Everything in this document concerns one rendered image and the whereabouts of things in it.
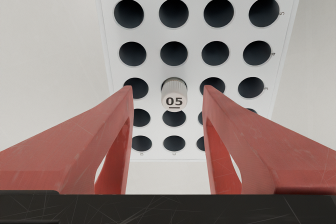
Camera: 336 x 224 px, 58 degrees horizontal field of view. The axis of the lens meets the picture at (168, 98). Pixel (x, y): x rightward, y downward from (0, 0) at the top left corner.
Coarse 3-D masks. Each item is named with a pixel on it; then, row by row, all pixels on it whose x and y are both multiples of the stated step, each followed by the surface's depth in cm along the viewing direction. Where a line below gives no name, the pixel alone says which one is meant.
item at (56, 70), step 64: (0, 0) 16; (64, 0) 16; (320, 0) 16; (0, 64) 19; (64, 64) 19; (320, 64) 18; (0, 128) 22; (320, 128) 21; (128, 192) 26; (192, 192) 26
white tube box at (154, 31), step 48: (96, 0) 12; (144, 0) 12; (192, 0) 12; (240, 0) 12; (288, 0) 12; (144, 48) 16; (192, 48) 14; (240, 48) 14; (144, 96) 15; (192, 96) 15; (240, 96) 15; (144, 144) 18; (192, 144) 17
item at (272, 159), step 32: (224, 96) 11; (224, 128) 9; (256, 128) 7; (288, 128) 8; (224, 160) 11; (256, 160) 6; (288, 160) 6; (320, 160) 6; (224, 192) 10; (256, 192) 6; (288, 192) 5; (320, 192) 5
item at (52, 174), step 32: (128, 96) 12; (64, 128) 8; (96, 128) 8; (128, 128) 12; (0, 160) 6; (32, 160) 6; (64, 160) 6; (96, 160) 7; (128, 160) 12; (0, 192) 5; (32, 192) 5; (64, 192) 5; (96, 192) 11
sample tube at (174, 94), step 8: (168, 80) 15; (176, 80) 14; (168, 88) 14; (176, 88) 14; (184, 88) 14; (168, 96) 14; (176, 96) 14; (184, 96) 14; (168, 104) 14; (176, 104) 14; (184, 104) 14
